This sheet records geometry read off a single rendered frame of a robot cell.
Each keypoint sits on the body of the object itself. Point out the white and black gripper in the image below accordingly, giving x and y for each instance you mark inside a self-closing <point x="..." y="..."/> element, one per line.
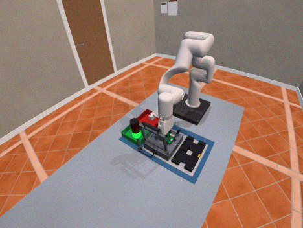
<point x="165" y="126"/>

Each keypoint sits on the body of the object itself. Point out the green circuit board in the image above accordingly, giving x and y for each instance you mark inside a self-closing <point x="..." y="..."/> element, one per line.
<point x="169" y="137"/>

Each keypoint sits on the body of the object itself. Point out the red bin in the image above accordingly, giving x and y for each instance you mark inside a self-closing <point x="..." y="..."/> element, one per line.
<point x="144" y="117"/>

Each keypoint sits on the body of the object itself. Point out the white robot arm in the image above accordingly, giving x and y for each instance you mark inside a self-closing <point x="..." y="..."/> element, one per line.
<point x="193" y="48"/>

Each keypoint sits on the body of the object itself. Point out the green bin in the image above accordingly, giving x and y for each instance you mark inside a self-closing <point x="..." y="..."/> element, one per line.
<point x="127" y="133"/>

